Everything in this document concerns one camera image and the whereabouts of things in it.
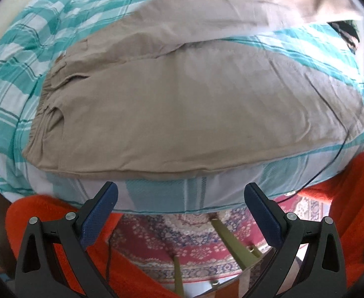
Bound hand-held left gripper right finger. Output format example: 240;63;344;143
244;183;348;298

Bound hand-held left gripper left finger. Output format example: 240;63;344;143
14;182;119;298

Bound beige pants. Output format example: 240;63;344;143
22;0;364;181

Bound olive metal bar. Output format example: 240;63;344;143
209;219;262;269
173;255;186;298

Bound person's left leg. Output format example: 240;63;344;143
5;194;176;298

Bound person's leg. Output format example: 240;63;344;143
5;194;176;298
297;150;364;289

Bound red patterned rug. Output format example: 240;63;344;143
107;189;332;286

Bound person's right leg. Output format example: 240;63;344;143
297;150;364;289

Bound teal plaid blanket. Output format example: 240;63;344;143
0;0;364;215

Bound dark patterned cloth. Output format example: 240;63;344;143
328;20;362;51

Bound thin black cable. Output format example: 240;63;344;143
272;77;352;205

